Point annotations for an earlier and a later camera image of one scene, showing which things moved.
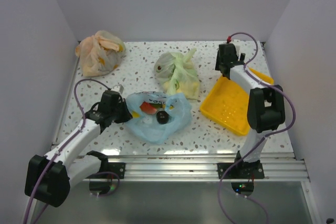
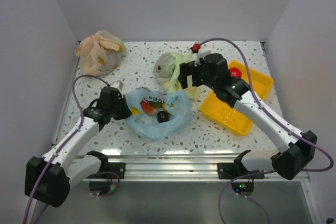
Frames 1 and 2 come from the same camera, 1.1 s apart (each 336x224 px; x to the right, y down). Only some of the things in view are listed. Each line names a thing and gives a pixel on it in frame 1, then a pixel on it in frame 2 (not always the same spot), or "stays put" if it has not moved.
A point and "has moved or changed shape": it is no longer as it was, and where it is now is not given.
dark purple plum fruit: [162, 117] stays put
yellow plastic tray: [227, 103] stays put
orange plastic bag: [101, 53] stays put
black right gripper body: [218, 63] -> [204, 78]
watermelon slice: [147, 108] stays put
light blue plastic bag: [159, 117] has moved or changed shape
